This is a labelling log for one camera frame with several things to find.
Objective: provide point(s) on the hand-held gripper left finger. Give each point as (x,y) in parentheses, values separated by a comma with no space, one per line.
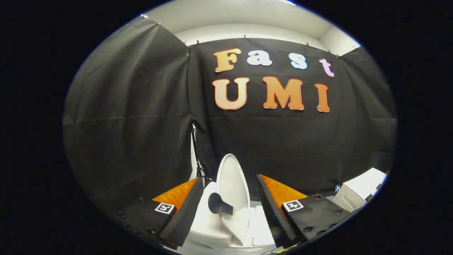
(184,219)

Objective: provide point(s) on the black light stand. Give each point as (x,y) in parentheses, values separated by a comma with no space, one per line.
(193,148)

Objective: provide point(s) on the white plastic drawer cabinet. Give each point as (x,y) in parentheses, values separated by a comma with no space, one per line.
(357,189)

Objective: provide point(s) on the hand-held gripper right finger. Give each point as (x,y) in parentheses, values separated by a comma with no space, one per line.
(276,219)

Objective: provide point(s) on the white toilet lid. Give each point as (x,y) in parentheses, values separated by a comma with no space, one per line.
(231,177)

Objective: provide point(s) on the white toilet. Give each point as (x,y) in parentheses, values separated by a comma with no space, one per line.
(207,219)

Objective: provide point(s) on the black backdrop cloth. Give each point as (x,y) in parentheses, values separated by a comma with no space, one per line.
(283,141)

